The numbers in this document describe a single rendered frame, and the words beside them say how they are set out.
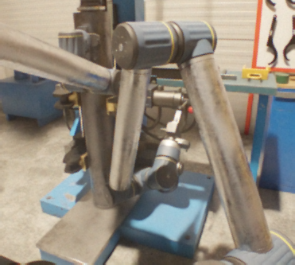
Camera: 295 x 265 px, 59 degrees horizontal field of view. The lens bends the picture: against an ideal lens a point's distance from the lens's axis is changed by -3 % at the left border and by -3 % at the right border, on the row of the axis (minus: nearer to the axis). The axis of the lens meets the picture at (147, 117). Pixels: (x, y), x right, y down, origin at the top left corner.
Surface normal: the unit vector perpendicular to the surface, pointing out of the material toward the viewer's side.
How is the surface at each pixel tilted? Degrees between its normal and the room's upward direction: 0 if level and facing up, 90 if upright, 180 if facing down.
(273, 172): 90
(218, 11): 90
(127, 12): 90
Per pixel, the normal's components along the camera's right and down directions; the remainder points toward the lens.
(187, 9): -0.38, 0.33
